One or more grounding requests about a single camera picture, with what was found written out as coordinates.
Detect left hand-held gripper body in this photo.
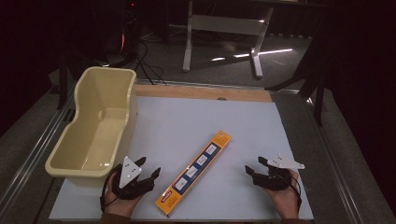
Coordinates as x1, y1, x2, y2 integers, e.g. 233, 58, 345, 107
111, 156, 156, 201

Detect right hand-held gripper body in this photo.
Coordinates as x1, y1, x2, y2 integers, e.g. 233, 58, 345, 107
252, 154, 306, 191

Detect person's right hand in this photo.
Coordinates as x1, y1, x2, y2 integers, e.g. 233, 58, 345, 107
264, 168, 301, 219

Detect person's left hand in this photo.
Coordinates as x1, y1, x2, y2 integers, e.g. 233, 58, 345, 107
103, 172, 145, 217

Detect white table mat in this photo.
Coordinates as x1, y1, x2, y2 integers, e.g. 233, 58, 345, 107
49, 94, 315, 222

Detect long orange box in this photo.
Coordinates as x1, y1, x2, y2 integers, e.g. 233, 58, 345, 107
154, 130, 233, 217

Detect cream plastic bin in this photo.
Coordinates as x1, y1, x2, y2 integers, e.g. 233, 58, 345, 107
44, 65, 138, 189

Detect wooden board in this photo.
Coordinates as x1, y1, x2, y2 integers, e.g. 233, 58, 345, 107
134, 83, 274, 104

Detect black metal stand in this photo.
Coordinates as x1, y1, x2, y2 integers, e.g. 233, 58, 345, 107
264, 27, 332, 127

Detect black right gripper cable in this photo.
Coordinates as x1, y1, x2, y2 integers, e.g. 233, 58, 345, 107
288, 173, 304, 213

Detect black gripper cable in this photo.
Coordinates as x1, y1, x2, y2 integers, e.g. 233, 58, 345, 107
99, 163, 123, 214
288, 173, 304, 213

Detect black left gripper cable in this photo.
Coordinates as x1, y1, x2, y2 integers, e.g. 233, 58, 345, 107
99, 163, 123, 214

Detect aluminium rail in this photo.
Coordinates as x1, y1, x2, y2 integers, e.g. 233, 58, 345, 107
304, 96, 367, 224
0, 88, 78, 217
134, 78, 301, 95

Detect black floor cables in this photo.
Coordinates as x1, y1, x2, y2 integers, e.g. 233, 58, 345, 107
133, 38, 167, 86

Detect white metal table frame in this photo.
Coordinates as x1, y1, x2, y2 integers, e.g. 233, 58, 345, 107
182, 0, 295, 79

